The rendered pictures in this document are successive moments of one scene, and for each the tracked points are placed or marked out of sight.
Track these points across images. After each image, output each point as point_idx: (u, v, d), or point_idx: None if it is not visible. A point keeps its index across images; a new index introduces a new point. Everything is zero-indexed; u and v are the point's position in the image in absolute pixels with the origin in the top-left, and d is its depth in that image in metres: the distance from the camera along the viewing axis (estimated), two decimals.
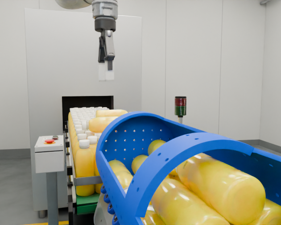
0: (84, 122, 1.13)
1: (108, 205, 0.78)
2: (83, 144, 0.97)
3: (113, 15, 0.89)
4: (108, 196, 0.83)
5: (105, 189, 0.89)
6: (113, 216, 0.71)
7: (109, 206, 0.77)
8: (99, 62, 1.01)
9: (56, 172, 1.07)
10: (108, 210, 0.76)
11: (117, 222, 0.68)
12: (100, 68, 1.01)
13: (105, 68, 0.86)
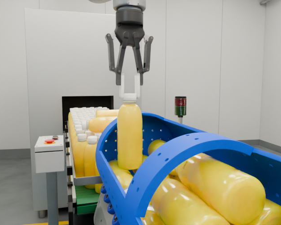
0: (84, 122, 1.14)
1: (108, 205, 0.78)
2: (130, 97, 0.71)
3: None
4: (108, 196, 0.83)
5: (105, 189, 0.89)
6: (113, 216, 0.71)
7: (109, 206, 0.77)
8: (115, 72, 0.70)
9: (56, 172, 1.07)
10: (108, 210, 0.76)
11: (117, 222, 0.68)
12: (117, 80, 0.71)
13: (139, 83, 0.72)
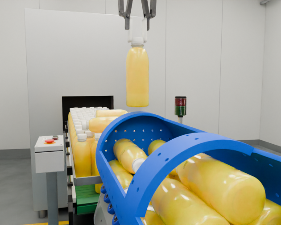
0: (84, 122, 1.14)
1: (108, 205, 0.78)
2: None
3: None
4: (108, 196, 0.83)
5: (105, 189, 0.89)
6: (113, 216, 0.71)
7: (109, 206, 0.77)
8: (124, 16, 0.77)
9: (56, 172, 1.07)
10: (108, 210, 0.76)
11: (117, 222, 0.68)
12: (126, 24, 0.77)
13: (146, 27, 0.78)
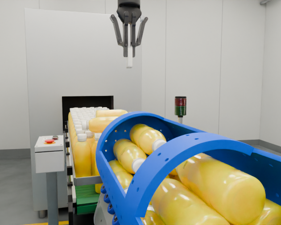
0: (84, 122, 1.14)
1: (108, 205, 0.78)
2: None
3: None
4: (108, 196, 0.83)
5: (105, 189, 0.89)
6: (113, 216, 0.71)
7: (109, 206, 0.77)
8: (135, 47, 0.89)
9: (56, 172, 1.07)
10: (108, 210, 0.76)
11: (117, 222, 0.68)
12: (133, 53, 0.89)
13: None
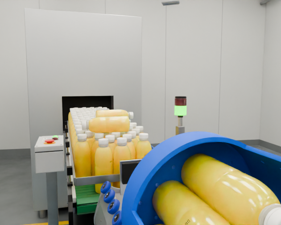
0: (84, 122, 1.14)
1: (111, 210, 0.75)
2: None
3: None
4: (106, 197, 0.83)
5: (105, 189, 0.89)
6: (117, 211, 0.71)
7: (112, 205, 0.76)
8: None
9: (56, 172, 1.07)
10: (114, 202, 0.76)
11: None
12: None
13: None
